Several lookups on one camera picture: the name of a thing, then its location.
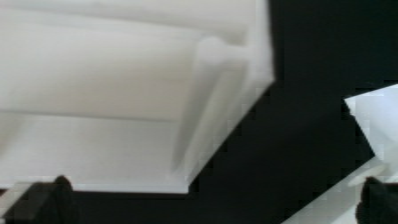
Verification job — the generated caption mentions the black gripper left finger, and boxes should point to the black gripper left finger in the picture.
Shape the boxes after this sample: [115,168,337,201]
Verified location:
[0,176,78,224]

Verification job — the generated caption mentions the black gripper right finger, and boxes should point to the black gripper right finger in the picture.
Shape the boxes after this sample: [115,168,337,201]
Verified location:
[355,177,398,224]

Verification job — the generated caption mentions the long white door panel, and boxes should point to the long white door panel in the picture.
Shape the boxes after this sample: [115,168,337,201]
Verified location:
[280,83,398,224]

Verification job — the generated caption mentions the white cabinet body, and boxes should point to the white cabinet body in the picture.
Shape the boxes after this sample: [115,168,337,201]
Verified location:
[0,0,275,194]

